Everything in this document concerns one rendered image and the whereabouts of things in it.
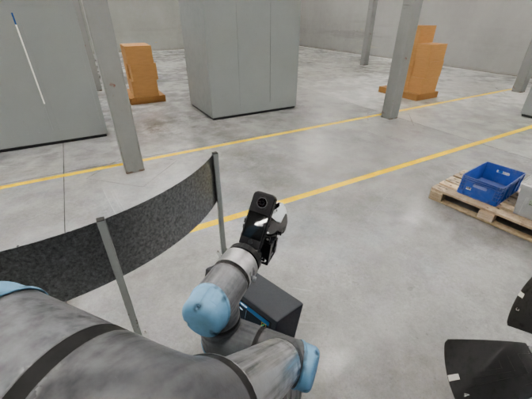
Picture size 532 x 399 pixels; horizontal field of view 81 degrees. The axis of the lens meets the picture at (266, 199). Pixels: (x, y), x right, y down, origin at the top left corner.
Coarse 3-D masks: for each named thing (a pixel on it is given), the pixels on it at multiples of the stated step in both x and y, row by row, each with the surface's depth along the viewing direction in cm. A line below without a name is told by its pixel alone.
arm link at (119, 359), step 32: (96, 352) 19; (128, 352) 19; (160, 352) 21; (256, 352) 36; (288, 352) 45; (64, 384) 17; (96, 384) 17; (128, 384) 18; (160, 384) 19; (192, 384) 20; (224, 384) 22; (256, 384) 29; (288, 384) 40
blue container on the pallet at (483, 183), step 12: (480, 168) 358; (492, 168) 361; (504, 168) 352; (468, 180) 331; (480, 180) 322; (492, 180) 365; (504, 180) 355; (516, 180) 326; (468, 192) 336; (480, 192) 326; (492, 192) 316; (504, 192) 319; (492, 204) 319
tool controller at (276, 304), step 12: (252, 288) 80; (264, 288) 81; (276, 288) 82; (252, 300) 76; (264, 300) 77; (276, 300) 78; (288, 300) 78; (240, 312) 78; (252, 312) 75; (264, 312) 73; (276, 312) 73; (288, 312) 74; (300, 312) 79; (264, 324) 73; (276, 324) 71; (288, 324) 76
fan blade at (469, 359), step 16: (448, 352) 96; (464, 352) 92; (480, 352) 89; (496, 352) 86; (512, 352) 83; (528, 352) 80; (448, 368) 93; (464, 368) 90; (480, 368) 87; (496, 368) 84; (512, 368) 82; (528, 368) 80; (464, 384) 88; (480, 384) 85; (496, 384) 83; (512, 384) 81; (528, 384) 79
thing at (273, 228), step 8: (272, 224) 67; (272, 232) 65; (264, 240) 65; (272, 240) 65; (240, 248) 60; (248, 248) 60; (264, 248) 66; (272, 248) 70; (256, 256) 60; (264, 256) 67
